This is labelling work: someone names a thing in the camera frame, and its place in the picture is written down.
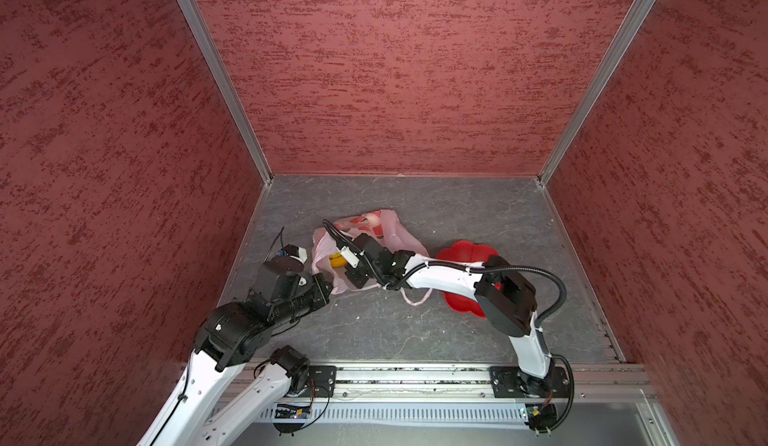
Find pink plastic bag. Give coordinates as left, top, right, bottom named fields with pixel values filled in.
left=310, top=209, right=429, bottom=295

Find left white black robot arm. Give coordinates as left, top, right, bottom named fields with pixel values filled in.
left=139, top=272, right=333, bottom=445

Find yellow fake banana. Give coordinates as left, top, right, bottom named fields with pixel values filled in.
left=329, top=253, right=347, bottom=269

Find red flower-shaped bowl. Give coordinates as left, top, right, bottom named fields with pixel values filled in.
left=437, top=241, right=497, bottom=318

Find right black corrugated cable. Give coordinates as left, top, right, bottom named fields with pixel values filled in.
left=322, top=219, right=578, bottom=432

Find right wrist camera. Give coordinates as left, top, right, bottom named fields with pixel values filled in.
left=339, top=246, right=360, bottom=269

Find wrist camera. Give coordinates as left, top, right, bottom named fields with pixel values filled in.
left=339, top=246, right=360, bottom=269
left=263, top=245, right=308, bottom=276

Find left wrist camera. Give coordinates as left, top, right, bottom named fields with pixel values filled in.
left=263, top=245, right=308, bottom=276

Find white slotted cable duct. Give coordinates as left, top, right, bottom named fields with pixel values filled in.
left=255, top=402, right=528, bottom=428

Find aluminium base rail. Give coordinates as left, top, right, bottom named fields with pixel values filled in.
left=315, top=361, right=658, bottom=403

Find left aluminium corner post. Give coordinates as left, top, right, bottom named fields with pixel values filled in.
left=176, top=0, right=274, bottom=187

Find aluminium corner post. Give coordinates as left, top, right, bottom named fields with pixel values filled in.
left=176, top=0, right=274, bottom=187
left=538, top=0, right=657, bottom=189

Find right aluminium corner post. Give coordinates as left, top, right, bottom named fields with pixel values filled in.
left=538, top=0, right=657, bottom=189

